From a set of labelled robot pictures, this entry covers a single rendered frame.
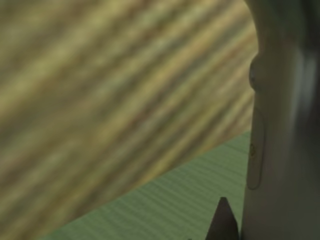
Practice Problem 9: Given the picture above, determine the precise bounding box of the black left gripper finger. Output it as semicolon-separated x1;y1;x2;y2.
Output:
204;196;240;240

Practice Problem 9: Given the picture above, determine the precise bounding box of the olive woven mat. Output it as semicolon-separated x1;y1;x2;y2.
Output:
0;0;260;240

